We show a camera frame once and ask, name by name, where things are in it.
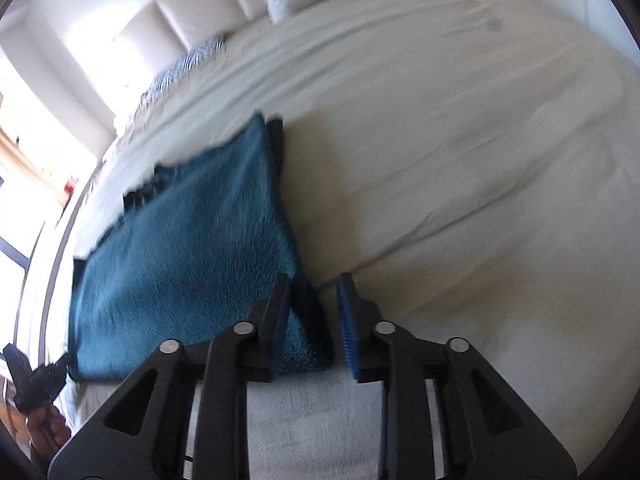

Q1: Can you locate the zebra print pillow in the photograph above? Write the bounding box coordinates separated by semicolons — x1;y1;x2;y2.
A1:
144;32;226;103

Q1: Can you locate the sheer beige curtain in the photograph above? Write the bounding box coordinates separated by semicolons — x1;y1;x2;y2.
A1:
0;122;68;206

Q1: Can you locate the dark teal knit sweater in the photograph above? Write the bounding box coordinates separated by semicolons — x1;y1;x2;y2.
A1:
67;112;336;383

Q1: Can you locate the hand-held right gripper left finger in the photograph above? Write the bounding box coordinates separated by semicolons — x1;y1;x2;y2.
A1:
47;272;292;480

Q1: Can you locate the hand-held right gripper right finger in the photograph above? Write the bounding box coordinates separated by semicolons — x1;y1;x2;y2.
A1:
336;272;579;480

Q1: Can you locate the person's left hand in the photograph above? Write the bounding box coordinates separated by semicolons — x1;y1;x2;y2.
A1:
26;401;73;461

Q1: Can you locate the bed with beige cover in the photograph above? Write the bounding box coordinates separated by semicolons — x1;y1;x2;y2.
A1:
47;0;640;480

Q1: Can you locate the cream padded headboard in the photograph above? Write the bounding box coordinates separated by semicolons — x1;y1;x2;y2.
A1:
114;0;273;58

